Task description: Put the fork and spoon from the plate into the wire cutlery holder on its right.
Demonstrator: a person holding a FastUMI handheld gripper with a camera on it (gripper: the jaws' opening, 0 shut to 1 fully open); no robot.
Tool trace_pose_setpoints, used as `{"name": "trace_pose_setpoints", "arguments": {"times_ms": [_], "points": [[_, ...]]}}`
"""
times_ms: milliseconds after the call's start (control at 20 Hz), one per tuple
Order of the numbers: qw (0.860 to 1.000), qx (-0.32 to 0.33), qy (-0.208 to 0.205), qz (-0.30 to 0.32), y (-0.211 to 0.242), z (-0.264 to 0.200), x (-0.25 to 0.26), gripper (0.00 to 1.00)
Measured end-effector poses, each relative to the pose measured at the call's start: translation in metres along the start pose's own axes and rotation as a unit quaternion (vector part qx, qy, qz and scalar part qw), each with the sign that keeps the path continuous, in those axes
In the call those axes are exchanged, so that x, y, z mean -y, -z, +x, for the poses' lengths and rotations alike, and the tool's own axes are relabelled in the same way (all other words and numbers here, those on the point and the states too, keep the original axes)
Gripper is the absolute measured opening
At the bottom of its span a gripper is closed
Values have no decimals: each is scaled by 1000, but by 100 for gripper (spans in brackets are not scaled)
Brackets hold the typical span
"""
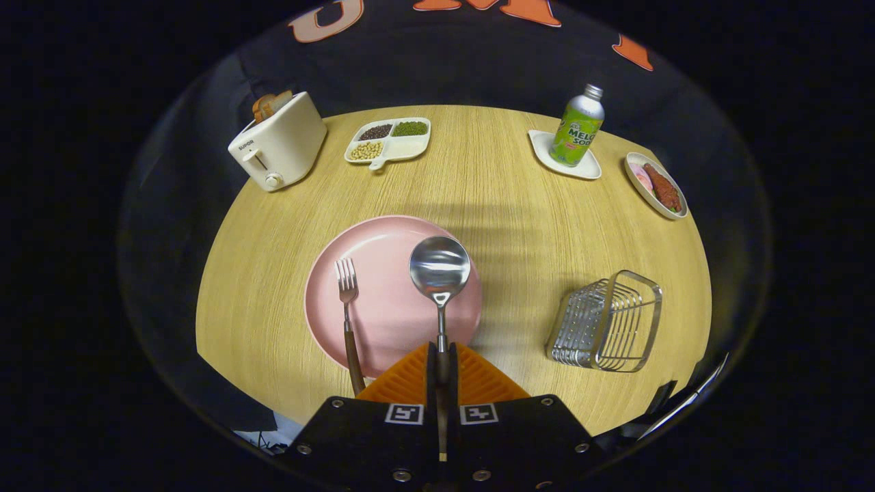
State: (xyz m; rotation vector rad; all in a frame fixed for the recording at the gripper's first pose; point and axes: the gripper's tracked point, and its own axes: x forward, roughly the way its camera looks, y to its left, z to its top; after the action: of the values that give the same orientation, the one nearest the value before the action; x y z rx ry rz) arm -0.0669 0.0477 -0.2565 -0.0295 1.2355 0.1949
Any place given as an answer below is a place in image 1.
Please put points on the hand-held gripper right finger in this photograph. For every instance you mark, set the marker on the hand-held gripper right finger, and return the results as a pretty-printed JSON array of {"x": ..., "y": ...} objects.
[{"x": 452, "y": 383}]

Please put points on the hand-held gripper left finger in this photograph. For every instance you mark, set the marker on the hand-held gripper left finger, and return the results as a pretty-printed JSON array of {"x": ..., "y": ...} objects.
[{"x": 432, "y": 383}]

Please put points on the metal spoon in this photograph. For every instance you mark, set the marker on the metal spoon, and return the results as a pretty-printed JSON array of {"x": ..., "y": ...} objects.
[{"x": 439, "y": 270}]

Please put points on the pink plate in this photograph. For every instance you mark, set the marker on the pink plate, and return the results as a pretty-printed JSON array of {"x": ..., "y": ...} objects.
[{"x": 389, "y": 307}]

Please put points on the white divided snack dish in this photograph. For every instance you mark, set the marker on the white divided snack dish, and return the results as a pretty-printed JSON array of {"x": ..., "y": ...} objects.
[{"x": 407, "y": 147}]

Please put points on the pile of yellow beans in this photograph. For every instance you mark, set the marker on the pile of yellow beans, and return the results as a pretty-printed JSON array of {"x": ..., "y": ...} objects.
[{"x": 366, "y": 151}]

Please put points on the white square coaster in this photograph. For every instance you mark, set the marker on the white square coaster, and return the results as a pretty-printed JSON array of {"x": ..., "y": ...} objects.
[{"x": 540, "y": 143}]

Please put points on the pile of green beans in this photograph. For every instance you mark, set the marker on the pile of green beans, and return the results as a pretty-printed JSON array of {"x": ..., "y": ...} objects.
[{"x": 409, "y": 128}]

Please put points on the pile of brown beans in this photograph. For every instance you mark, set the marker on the pile of brown beans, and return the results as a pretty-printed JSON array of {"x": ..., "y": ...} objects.
[{"x": 375, "y": 132}]

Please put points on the white oval dish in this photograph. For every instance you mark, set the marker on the white oval dish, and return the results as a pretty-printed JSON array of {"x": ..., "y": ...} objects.
[{"x": 649, "y": 198}]

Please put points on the green soda bottle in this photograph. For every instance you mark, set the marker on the green soda bottle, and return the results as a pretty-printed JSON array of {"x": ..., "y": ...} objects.
[{"x": 575, "y": 137}]

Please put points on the pink ham slices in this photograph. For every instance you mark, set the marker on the pink ham slices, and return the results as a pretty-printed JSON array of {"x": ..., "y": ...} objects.
[{"x": 642, "y": 178}]

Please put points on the white toaster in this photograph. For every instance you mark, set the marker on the white toaster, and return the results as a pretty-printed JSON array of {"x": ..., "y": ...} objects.
[{"x": 280, "y": 147}]

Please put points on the red meat piece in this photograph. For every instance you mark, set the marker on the red meat piece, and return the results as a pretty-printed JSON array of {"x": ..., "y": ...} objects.
[{"x": 664, "y": 189}]

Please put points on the brown toast slice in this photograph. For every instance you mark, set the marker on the brown toast slice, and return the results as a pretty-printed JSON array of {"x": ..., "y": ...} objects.
[
  {"x": 262, "y": 109},
  {"x": 280, "y": 101}
]

